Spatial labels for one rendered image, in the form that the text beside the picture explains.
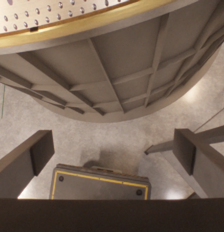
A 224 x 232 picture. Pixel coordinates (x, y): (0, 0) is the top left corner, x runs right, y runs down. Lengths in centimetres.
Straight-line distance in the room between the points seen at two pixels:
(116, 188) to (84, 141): 56
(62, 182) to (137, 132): 72
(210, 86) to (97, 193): 127
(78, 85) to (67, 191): 79
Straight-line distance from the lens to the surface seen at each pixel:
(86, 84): 73
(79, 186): 123
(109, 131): 146
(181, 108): 151
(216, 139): 65
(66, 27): 37
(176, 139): 16
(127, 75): 71
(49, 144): 16
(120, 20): 36
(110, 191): 118
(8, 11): 42
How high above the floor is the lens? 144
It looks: 78 degrees down
